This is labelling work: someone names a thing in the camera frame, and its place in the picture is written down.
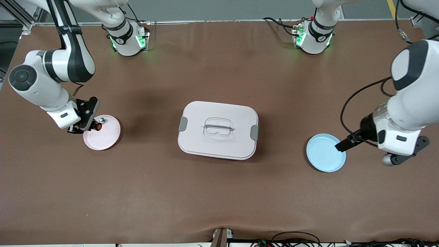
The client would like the table edge clamp bracket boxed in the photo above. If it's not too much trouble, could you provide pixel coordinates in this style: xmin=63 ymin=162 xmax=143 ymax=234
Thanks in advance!
xmin=210 ymin=227 xmax=234 ymax=247

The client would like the white lidded storage box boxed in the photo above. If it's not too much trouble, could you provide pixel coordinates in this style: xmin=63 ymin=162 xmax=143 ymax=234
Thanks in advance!
xmin=178 ymin=101 xmax=259 ymax=161

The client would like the black looped cable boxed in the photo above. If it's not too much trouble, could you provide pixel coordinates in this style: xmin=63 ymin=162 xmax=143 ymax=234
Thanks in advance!
xmin=271 ymin=231 xmax=321 ymax=247

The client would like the pale pink round plate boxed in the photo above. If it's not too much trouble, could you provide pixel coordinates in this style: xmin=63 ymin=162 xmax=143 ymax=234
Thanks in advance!
xmin=83 ymin=115 xmax=121 ymax=151

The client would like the black arm base cable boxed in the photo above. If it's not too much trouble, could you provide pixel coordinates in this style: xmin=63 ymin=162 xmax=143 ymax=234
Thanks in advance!
xmin=263 ymin=16 xmax=303 ymax=36
xmin=127 ymin=3 xmax=151 ymax=25

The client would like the black left arm base cable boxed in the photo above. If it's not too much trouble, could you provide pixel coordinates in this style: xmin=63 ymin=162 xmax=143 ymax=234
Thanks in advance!
xmin=263 ymin=16 xmax=303 ymax=36

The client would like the tangled black cable bundle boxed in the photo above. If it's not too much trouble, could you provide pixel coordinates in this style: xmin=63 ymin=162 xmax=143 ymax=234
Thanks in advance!
xmin=250 ymin=238 xmax=439 ymax=247

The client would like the black right arm base cable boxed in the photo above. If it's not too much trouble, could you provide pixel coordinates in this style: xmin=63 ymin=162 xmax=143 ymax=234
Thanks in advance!
xmin=127 ymin=3 xmax=151 ymax=25

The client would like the light blue round plate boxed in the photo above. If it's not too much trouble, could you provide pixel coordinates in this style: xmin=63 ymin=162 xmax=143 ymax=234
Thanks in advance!
xmin=306 ymin=133 xmax=346 ymax=173

